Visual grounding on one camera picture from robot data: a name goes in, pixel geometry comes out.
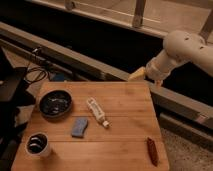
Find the grey metal rail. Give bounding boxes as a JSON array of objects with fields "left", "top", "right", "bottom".
[{"left": 0, "top": 22, "right": 213, "bottom": 131}]

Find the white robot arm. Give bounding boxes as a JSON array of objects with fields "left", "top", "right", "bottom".
[{"left": 128, "top": 30, "right": 213, "bottom": 82}]

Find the wooden cutting board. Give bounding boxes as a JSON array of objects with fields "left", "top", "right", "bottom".
[{"left": 11, "top": 82, "right": 169, "bottom": 171}]

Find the black cable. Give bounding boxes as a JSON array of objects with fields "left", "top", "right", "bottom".
[{"left": 23, "top": 65, "right": 51, "bottom": 84}]

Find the black equipment on left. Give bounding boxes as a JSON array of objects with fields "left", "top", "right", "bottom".
[{"left": 0, "top": 48, "right": 35, "bottom": 171}]

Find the dark ceramic bowl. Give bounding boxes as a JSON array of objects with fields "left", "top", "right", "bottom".
[{"left": 39, "top": 90, "right": 72, "bottom": 118}]

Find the white tube with cap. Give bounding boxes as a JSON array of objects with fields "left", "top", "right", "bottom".
[{"left": 86, "top": 98, "right": 109, "bottom": 128}]

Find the white cup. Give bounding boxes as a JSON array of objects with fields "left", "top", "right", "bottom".
[{"left": 26, "top": 132, "right": 51, "bottom": 157}]

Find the blue sponge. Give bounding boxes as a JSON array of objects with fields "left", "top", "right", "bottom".
[{"left": 71, "top": 117, "right": 88, "bottom": 138}]

